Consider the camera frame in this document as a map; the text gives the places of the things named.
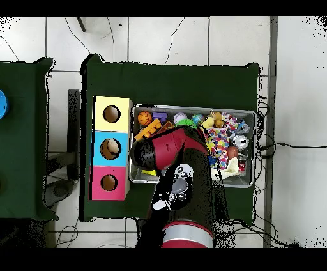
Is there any wooden box with three holes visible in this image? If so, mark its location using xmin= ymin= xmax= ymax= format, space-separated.
xmin=88 ymin=95 xmax=134 ymax=201

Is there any orange toy brick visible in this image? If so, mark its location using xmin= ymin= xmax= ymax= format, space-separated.
xmin=134 ymin=118 xmax=163 ymax=141

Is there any white baseball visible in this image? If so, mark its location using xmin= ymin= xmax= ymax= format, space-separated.
xmin=173 ymin=112 xmax=188 ymax=125

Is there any orange mini basketball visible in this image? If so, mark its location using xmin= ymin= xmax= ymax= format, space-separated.
xmin=137 ymin=111 xmax=153 ymax=127

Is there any globe print ball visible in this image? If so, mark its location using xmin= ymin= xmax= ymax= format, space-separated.
xmin=191 ymin=112 xmax=206 ymax=127

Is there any yellow plush duck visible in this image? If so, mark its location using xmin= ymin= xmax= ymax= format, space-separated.
xmin=200 ymin=116 xmax=215 ymax=131

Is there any dark green table cloth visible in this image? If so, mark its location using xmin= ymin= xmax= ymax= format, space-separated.
xmin=0 ymin=56 xmax=60 ymax=221
xmin=79 ymin=53 xmax=261 ymax=222

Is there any colourful dotted cloth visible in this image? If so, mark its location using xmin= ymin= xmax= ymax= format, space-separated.
xmin=204 ymin=127 xmax=231 ymax=170

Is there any cream cloth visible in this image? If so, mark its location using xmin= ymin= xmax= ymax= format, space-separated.
xmin=220 ymin=157 xmax=241 ymax=180

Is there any silver drink can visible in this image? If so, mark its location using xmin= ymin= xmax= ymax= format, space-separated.
xmin=231 ymin=134 xmax=249 ymax=150

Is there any dark metal leg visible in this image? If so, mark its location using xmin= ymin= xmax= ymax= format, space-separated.
xmin=75 ymin=16 xmax=87 ymax=33

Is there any blue round object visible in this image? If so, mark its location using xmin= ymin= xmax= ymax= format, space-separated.
xmin=0 ymin=89 xmax=10 ymax=120

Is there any wire mesh bin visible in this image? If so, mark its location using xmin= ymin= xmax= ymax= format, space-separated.
xmin=128 ymin=103 xmax=257 ymax=189

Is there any black cable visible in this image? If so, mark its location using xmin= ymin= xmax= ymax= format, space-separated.
xmin=257 ymin=142 xmax=327 ymax=152

